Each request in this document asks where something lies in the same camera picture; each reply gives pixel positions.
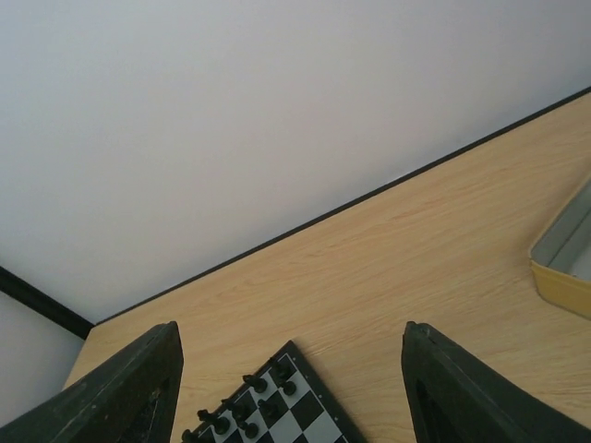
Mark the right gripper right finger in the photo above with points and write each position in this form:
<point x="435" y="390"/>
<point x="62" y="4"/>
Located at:
<point x="455" y="397"/>

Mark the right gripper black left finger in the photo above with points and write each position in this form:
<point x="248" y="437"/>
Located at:
<point x="131" y="397"/>

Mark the gold square tin box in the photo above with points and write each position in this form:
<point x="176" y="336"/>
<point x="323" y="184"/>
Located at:
<point x="560" y="257"/>

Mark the black silver chess board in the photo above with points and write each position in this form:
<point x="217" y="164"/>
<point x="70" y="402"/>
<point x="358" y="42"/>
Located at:
<point x="285" y="400"/>

